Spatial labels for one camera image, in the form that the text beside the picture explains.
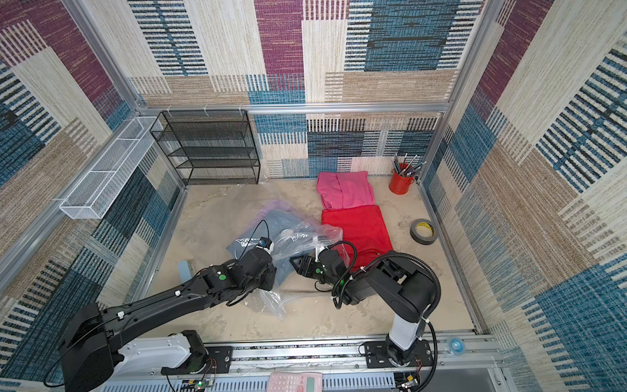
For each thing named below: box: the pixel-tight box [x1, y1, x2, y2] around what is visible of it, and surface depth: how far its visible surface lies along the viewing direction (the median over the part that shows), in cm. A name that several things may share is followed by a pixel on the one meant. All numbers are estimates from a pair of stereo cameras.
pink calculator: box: [266, 370, 324, 392], surface depth 70 cm
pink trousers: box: [316, 171, 376, 210], surface depth 110 cm
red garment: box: [321, 204, 394, 272], surface depth 103 cm
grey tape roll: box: [409, 218, 439, 246], surface depth 101 cm
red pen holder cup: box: [388, 168, 415, 196], surface depth 117 cm
